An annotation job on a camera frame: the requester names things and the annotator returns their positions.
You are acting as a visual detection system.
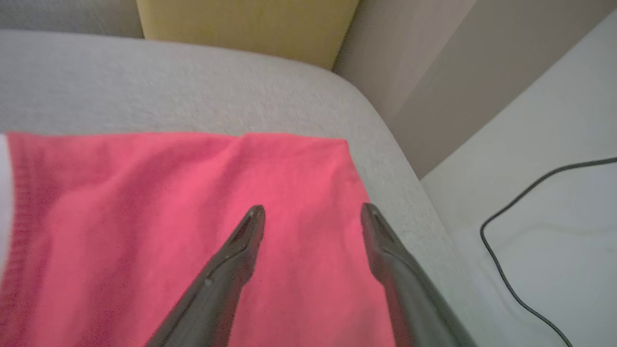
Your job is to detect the grey sofa back cushion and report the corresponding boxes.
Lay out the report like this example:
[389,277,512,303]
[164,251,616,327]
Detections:
[0,0,145,39]

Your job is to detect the grey sofa armrest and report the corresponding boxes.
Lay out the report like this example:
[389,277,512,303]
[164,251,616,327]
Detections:
[333,0,617,180]

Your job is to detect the thin black floor cable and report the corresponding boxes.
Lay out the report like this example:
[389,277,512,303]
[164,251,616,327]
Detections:
[480,157,617,347]

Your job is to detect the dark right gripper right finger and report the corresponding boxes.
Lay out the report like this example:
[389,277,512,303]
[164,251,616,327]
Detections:
[360,202,479,347]

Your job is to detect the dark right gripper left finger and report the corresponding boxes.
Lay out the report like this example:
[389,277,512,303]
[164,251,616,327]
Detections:
[145,205,266,347]

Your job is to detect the grey sofa seat cushion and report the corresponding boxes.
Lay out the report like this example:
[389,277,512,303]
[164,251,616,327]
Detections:
[0,30,504,347]

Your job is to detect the red basketball jersey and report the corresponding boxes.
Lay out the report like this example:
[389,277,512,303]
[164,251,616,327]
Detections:
[0,131,397,347]

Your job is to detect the yellow sofa back cushion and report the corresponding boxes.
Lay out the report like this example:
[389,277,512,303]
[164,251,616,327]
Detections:
[135,0,361,71]

